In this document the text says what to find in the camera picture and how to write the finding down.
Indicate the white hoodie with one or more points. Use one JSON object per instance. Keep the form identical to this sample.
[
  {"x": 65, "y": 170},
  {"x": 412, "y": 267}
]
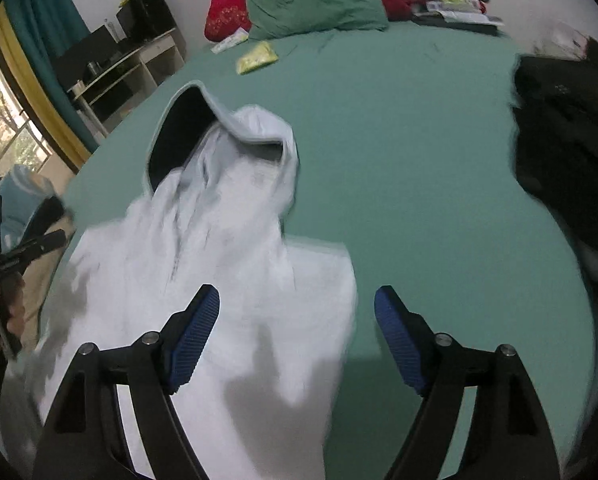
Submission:
[{"x": 214, "y": 270}]

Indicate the teal curtain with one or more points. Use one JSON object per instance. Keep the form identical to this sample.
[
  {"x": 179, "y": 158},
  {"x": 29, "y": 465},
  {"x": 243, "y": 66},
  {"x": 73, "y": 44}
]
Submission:
[{"x": 54, "y": 40}]

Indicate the light blue cloth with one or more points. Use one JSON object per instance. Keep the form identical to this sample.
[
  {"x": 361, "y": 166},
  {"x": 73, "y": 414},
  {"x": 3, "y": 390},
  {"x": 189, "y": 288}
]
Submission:
[{"x": 21, "y": 200}]

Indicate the yellow green packet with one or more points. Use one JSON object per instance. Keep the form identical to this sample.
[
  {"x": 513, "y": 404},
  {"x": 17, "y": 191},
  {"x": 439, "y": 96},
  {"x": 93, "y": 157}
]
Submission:
[{"x": 255, "y": 57}]

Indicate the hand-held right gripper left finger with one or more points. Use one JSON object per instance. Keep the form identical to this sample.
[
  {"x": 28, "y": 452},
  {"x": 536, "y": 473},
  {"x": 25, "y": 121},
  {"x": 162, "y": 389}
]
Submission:
[{"x": 191, "y": 340}]

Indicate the green bed sheet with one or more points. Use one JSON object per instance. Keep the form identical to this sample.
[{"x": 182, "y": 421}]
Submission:
[{"x": 404, "y": 200}]

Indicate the black speaker box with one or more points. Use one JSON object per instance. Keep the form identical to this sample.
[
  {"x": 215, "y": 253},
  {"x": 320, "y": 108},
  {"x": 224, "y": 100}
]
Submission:
[{"x": 146, "y": 12}]

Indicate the white wooden shelf desk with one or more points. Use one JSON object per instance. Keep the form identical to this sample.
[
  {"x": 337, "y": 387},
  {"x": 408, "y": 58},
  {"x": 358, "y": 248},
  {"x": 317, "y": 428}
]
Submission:
[{"x": 124, "y": 72}]

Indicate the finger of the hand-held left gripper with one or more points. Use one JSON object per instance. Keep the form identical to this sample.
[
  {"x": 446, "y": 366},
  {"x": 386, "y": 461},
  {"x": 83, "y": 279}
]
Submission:
[{"x": 29, "y": 250}]

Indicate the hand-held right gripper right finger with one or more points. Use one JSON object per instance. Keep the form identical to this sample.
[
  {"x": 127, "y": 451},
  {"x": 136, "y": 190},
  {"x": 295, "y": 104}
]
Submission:
[{"x": 401, "y": 345}]

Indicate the white plastic bag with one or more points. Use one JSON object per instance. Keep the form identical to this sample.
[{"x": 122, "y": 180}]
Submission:
[{"x": 561, "y": 40}]

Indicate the person's left hand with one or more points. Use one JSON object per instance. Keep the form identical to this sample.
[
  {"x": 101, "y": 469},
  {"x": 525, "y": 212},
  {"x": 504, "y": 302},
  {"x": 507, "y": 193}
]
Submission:
[{"x": 6, "y": 310}]

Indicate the black clothing pile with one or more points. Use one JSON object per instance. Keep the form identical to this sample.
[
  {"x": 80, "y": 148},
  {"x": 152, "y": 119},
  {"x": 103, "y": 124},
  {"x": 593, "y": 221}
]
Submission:
[{"x": 569, "y": 140}]

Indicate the white tube packet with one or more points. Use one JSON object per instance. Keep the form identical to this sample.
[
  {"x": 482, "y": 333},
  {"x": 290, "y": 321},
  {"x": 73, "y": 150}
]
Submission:
[{"x": 229, "y": 41}]

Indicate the window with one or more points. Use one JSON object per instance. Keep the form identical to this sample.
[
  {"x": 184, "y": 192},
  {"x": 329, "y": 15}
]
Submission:
[{"x": 6, "y": 125}]

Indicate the green pillow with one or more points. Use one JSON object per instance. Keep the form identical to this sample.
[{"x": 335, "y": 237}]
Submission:
[{"x": 314, "y": 2}]

